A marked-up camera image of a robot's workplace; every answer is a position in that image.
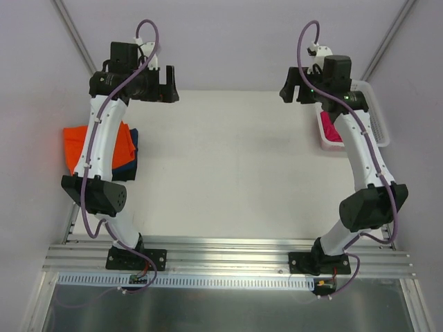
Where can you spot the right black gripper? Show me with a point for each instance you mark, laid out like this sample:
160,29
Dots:
297,88

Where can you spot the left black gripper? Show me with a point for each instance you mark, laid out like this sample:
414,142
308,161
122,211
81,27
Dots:
163,88

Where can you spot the orange t shirt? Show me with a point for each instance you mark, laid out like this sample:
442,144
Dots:
73,138

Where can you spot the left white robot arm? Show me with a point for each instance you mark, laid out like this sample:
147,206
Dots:
101,200

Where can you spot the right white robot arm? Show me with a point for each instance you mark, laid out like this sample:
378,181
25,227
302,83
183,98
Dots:
378,197

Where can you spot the pink t shirt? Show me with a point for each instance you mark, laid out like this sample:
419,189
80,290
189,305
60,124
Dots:
329,129

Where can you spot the blue folded t shirt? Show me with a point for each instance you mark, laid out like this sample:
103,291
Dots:
134,162

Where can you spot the white plastic basket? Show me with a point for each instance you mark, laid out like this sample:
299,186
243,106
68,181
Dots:
377,123

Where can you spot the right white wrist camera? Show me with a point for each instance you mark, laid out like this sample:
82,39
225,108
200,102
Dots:
318,53

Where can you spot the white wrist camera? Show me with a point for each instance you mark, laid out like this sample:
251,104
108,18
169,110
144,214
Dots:
318,53
147,53

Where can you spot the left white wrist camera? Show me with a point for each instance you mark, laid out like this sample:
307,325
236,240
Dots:
147,53

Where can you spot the left aluminium frame post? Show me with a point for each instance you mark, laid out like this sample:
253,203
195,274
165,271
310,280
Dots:
74,35

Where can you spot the aluminium frame post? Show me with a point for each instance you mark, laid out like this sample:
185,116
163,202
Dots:
74,35
400,18

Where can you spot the right aluminium frame post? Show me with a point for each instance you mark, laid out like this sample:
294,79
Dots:
400,18

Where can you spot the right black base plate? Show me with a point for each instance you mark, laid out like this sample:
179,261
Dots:
305,263

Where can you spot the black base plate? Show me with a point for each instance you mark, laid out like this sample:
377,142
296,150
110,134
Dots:
119,259
305,263

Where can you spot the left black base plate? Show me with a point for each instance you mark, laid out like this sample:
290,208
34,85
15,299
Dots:
119,259

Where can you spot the aluminium extrusion rail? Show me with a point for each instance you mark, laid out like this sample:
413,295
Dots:
250,257

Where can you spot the white slotted cable duct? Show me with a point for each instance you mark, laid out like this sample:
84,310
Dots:
187,281

